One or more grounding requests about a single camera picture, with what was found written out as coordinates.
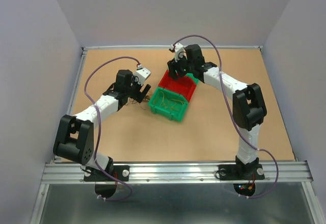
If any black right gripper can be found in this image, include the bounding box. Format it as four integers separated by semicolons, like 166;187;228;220
167;51;194;81

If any red brown wire bundle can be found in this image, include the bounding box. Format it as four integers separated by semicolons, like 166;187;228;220
126;94;151;109

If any yellow wire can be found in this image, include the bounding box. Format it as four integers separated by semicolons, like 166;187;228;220
155;93;185;113

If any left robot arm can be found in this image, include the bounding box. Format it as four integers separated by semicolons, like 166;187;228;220
53;68;151;180

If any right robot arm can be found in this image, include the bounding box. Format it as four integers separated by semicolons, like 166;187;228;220
168;43;267;178

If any red plastic bin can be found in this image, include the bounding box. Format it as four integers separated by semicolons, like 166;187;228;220
158;70;197;102

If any near green plastic bin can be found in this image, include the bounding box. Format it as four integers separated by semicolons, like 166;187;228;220
148;87;189;122

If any green plastic bin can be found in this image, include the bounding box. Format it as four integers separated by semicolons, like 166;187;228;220
148;87;189;122
186;73;199;85

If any far green plastic bin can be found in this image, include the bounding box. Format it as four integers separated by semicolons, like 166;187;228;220
186;73;199;85

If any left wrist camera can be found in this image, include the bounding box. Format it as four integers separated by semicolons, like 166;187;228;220
133;64;151;85

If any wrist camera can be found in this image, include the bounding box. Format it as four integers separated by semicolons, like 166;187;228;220
133;64;151;85
169;43;185;62

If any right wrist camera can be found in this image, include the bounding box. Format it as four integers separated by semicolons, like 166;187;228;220
169;43;185;62

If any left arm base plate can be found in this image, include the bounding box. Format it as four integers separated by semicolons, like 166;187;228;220
81;165;130;182

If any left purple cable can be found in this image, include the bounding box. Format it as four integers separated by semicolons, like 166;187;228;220
84;57;133;202

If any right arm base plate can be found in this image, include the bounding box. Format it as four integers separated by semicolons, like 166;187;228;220
215;164;265;181

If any aluminium mounting rail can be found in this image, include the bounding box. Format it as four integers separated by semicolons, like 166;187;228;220
41;161;313;185

